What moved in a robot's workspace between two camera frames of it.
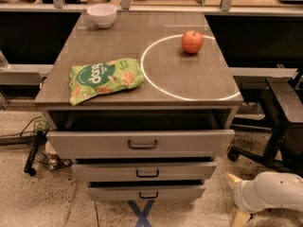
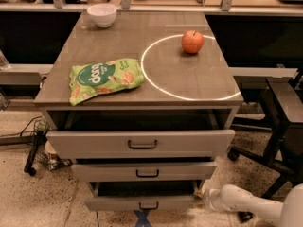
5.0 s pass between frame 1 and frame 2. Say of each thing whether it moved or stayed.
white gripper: moved
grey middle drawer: stayed
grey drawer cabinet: stayed
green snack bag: stayed
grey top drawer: stayed
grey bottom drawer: moved
